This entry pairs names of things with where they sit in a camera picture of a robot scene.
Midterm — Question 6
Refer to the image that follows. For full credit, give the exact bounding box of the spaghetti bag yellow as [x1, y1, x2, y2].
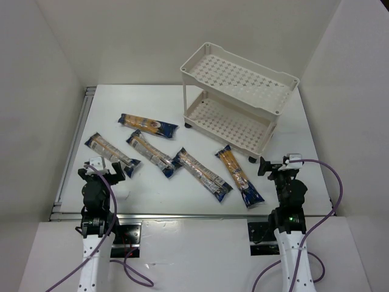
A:
[215, 145, 265, 208]
[118, 113, 179, 139]

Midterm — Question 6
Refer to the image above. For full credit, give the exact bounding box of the spaghetti bag yellow front top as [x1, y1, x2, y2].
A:
[118, 113, 179, 139]

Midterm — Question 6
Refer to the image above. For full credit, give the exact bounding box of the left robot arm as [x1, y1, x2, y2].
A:
[77, 157, 125, 291]

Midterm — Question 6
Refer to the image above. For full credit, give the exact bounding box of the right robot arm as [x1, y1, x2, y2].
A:
[258, 154, 315, 291]

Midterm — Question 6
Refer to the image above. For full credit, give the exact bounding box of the white two-tier shelf cart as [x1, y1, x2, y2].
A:
[180, 43, 300, 164]

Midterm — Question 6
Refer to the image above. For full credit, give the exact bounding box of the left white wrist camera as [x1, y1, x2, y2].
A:
[89, 156, 106, 172]

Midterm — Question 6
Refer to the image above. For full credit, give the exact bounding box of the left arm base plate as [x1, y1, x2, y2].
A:
[111, 223, 141, 259]

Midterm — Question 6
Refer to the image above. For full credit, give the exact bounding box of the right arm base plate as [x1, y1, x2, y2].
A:
[247, 221, 280, 256]

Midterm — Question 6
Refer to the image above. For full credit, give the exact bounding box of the aluminium frame rail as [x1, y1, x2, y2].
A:
[57, 85, 332, 219]

